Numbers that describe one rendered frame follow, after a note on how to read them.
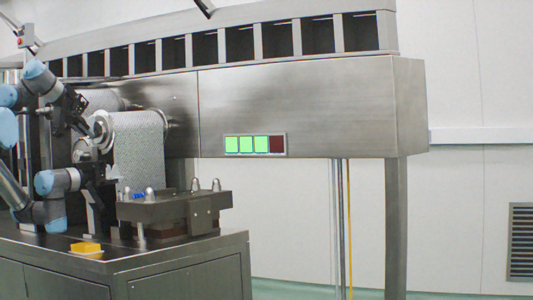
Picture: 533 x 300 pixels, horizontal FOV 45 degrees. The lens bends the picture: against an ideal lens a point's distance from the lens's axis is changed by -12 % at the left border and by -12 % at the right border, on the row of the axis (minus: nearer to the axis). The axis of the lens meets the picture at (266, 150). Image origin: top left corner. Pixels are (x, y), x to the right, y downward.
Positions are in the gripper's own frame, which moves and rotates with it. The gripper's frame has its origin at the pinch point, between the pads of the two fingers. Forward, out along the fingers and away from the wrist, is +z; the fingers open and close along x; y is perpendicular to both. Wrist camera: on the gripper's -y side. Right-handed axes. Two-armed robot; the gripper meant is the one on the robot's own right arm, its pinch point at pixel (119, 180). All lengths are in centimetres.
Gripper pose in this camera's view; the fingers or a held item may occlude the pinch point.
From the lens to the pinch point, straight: 233.4
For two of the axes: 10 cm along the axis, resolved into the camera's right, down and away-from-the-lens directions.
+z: 5.9, -0.7, 8.0
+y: -0.4, -10.0, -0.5
